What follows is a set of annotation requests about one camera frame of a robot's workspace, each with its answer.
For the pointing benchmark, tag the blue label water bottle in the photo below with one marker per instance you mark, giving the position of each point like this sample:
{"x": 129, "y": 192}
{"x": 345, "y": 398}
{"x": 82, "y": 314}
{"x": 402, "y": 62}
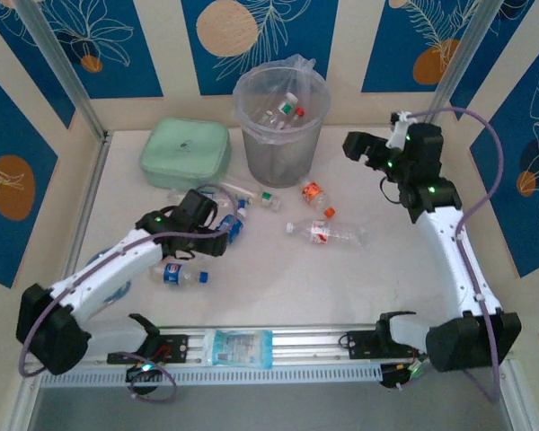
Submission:
{"x": 176, "y": 196}
{"x": 231, "y": 226}

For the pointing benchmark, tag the blue cap Pepsi bottle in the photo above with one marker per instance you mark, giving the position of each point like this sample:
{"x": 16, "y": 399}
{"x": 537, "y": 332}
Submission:
{"x": 173, "y": 274}

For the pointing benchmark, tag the orange label soda bottle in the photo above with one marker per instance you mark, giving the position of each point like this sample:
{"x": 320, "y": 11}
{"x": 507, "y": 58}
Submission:
{"x": 313, "y": 192}

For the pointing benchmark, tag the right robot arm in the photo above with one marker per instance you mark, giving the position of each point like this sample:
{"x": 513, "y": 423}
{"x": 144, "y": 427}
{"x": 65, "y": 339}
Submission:
{"x": 440, "y": 260}

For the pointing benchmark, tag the grey mesh waste bin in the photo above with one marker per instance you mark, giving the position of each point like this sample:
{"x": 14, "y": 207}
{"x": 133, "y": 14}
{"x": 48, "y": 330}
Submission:
{"x": 278, "y": 166}

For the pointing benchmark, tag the clear plastic bin liner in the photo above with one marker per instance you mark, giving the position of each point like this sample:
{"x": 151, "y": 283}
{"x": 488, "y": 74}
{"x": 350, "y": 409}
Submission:
{"x": 305, "y": 67}

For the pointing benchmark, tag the green white label clear bottle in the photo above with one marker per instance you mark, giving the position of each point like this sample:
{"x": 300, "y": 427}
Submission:
{"x": 240, "y": 188}

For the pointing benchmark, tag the mint green zip pouch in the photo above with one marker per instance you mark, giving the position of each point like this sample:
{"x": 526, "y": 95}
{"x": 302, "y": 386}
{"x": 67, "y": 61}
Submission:
{"x": 184, "y": 152}

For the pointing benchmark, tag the small green cap bottle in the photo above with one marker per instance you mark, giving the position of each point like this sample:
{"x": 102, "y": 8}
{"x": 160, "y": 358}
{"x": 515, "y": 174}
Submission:
{"x": 271, "y": 202}

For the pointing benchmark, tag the red white label water bottle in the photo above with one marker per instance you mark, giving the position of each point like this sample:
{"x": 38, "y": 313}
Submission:
{"x": 323, "y": 231}

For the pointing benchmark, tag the blue white plastic packet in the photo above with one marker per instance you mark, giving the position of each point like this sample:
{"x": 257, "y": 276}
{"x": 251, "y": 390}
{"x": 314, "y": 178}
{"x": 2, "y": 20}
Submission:
{"x": 238, "y": 348}

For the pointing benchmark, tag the small controller board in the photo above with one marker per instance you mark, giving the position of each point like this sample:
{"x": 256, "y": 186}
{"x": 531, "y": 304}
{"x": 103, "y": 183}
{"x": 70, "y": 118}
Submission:
{"x": 144, "y": 370}
{"x": 400, "y": 375}

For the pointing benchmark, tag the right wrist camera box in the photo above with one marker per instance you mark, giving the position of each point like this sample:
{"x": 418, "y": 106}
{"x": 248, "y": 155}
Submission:
{"x": 397, "y": 134}

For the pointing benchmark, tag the aluminium frame post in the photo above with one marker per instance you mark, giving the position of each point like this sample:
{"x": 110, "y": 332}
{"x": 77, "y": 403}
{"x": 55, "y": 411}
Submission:
{"x": 458, "y": 67}
{"x": 63, "y": 67}

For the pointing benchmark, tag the aluminium table side rail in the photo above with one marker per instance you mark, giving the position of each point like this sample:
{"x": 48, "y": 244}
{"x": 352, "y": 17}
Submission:
{"x": 94, "y": 179}

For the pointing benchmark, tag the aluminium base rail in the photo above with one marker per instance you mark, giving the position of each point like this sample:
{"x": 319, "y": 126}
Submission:
{"x": 305, "y": 345}

